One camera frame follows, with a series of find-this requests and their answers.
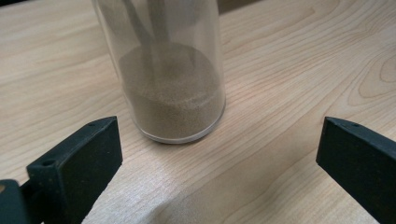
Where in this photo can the clear jar with brown powder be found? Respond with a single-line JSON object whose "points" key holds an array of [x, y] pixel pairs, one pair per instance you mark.
{"points": [[174, 102]]}

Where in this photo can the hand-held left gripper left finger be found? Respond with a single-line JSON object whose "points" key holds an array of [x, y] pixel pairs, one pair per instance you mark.
{"points": [[84, 168]]}

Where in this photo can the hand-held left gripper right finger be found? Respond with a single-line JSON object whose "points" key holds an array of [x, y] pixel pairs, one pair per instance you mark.
{"points": [[358, 161]]}

